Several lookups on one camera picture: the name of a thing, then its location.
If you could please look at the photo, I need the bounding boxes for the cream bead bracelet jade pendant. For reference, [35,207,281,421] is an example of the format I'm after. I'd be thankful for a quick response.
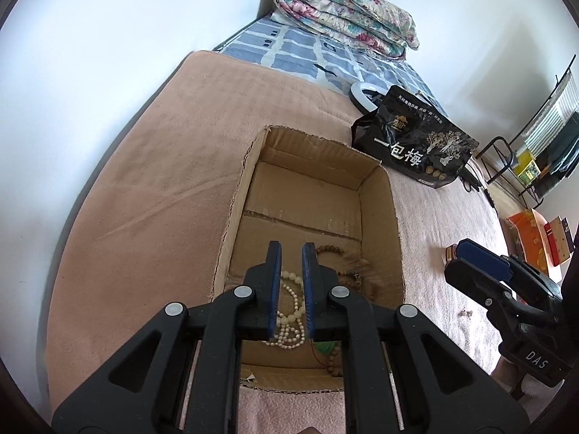
[279,270,343,357]

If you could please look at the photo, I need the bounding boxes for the white pearl necklace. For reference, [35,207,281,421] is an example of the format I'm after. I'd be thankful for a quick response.
[262,274,307,351]

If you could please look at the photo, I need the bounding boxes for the brown wooden bead necklace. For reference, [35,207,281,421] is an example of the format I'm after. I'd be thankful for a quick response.
[315,244,386,377]

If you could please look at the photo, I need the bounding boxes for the right hand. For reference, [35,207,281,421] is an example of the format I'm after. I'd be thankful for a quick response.
[491,357,545,399]

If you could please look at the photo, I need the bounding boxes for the orange gift box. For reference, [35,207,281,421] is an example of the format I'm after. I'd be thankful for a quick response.
[506,209,558,279]

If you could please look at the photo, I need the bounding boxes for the black metal rack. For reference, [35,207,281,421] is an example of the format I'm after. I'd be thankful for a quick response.
[476,61,575,205]

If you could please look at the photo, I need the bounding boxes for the yellow green box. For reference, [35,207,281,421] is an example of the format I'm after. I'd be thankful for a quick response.
[512,149,541,186]

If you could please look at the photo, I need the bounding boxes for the dark hanging clothes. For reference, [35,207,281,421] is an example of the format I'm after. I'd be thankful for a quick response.
[534,112,579,197]

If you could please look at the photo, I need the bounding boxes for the black snack bag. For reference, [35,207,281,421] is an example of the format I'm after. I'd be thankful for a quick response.
[350,85,479,189]

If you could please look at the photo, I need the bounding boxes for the brown cardboard box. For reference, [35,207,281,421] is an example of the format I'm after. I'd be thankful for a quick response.
[208,124,406,394]

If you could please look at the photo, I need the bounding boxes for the striped hanging cloth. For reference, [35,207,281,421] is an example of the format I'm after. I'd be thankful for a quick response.
[522,72,578,157]

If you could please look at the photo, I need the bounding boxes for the pink blanket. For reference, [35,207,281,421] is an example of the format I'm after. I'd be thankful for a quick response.
[47,52,509,433]

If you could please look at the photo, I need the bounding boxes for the blue checked bed sheet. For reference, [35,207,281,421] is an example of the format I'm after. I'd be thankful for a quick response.
[215,11,444,112]

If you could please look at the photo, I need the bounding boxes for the floral folded quilt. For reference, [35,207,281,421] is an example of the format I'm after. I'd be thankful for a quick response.
[272,0,420,60]

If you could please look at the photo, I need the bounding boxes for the white ring light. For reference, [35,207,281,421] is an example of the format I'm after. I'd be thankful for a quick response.
[348,81,388,115]

